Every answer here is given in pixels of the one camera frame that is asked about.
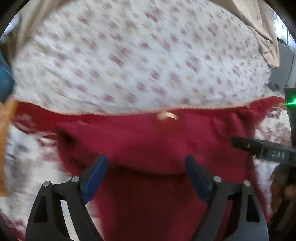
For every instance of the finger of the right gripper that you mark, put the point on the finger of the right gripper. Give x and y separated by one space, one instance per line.
265 150

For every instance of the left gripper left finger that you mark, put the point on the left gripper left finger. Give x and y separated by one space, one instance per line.
46 220

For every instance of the red white plush blanket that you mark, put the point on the red white plush blanket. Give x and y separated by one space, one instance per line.
33 158

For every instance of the white floral quilt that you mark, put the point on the white floral quilt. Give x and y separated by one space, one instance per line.
135 56

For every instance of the grey cabinet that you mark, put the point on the grey cabinet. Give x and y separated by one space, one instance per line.
284 76

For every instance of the blue plastic bag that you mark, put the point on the blue plastic bag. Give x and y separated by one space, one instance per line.
6 80

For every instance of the beige curtain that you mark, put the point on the beige curtain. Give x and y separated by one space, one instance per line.
258 16

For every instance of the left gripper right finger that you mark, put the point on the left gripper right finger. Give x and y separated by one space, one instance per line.
233 209

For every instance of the dark red garment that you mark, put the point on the dark red garment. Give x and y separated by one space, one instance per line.
146 193

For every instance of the person's right hand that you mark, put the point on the person's right hand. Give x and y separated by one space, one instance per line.
282 185

